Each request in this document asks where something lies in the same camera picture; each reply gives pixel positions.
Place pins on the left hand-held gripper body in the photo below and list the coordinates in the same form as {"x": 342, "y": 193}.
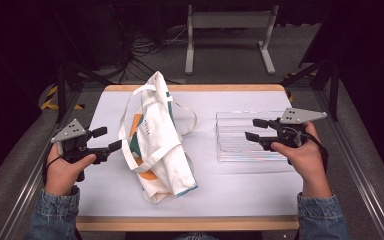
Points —
{"x": 70, "y": 131}

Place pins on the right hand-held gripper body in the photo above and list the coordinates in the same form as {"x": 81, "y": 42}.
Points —
{"x": 296, "y": 116}

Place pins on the clear plastic tray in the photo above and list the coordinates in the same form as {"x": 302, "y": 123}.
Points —
{"x": 236, "y": 140}

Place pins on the white printed tote bag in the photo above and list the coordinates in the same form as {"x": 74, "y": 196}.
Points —
{"x": 160, "y": 146}

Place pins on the person's left hand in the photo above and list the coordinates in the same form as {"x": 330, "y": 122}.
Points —
{"x": 63, "y": 173}

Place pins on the person's right hand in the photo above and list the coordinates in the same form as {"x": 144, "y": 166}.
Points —
{"x": 308, "y": 163}

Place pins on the black tripod stand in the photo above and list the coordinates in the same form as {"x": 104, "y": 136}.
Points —
{"x": 61, "y": 90}
{"x": 334, "y": 90}

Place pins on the white metal stand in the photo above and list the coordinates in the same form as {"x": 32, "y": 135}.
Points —
{"x": 230, "y": 20}

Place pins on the aluminium frame rail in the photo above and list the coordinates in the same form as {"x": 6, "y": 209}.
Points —
{"x": 30, "y": 186}
{"x": 356, "y": 173}

